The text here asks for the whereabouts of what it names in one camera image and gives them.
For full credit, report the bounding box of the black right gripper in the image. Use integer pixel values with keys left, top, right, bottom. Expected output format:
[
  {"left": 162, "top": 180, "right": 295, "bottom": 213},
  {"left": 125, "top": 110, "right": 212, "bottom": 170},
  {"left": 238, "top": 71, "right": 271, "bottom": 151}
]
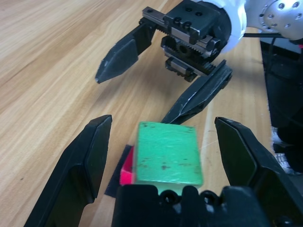
[{"left": 141, "top": 1, "right": 234, "bottom": 125}]

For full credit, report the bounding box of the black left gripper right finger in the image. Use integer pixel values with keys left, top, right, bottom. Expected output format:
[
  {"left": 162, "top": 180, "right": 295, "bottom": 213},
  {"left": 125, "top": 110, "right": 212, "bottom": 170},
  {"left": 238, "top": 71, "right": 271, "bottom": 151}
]
[{"left": 214, "top": 116, "right": 303, "bottom": 227}]

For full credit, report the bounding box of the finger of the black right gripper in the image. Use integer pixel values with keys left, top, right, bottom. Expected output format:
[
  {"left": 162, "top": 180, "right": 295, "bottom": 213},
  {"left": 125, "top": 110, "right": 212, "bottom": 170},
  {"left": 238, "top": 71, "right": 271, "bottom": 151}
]
[{"left": 95, "top": 23, "right": 155, "bottom": 85}]

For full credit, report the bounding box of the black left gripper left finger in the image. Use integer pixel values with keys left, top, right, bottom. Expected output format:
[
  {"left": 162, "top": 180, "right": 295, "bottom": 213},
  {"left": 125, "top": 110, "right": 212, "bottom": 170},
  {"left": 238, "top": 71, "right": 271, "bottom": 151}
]
[{"left": 23, "top": 115, "right": 113, "bottom": 227}]

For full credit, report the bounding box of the red cube block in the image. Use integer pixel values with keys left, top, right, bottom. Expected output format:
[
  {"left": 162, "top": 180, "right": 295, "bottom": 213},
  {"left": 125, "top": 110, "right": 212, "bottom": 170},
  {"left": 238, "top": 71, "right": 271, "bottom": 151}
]
[{"left": 119, "top": 146, "right": 137, "bottom": 186}]

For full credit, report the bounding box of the green cube block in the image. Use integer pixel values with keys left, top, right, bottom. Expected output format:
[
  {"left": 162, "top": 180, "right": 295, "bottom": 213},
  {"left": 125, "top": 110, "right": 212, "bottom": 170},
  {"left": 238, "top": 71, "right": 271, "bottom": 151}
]
[{"left": 133, "top": 121, "right": 205, "bottom": 190}]

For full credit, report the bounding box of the white and black sneaker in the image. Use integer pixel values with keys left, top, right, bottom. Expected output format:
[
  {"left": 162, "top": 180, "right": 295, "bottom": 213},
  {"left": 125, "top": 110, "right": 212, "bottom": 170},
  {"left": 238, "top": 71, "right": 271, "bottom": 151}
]
[{"left": 271, "top": 126, "right": 295, "bottom": 175}]

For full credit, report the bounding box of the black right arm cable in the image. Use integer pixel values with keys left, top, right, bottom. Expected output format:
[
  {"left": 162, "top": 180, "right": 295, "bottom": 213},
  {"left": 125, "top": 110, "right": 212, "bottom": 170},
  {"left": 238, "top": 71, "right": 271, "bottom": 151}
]
[{"left": 243, "top": 32, "right": 286, "bottom": 79}]

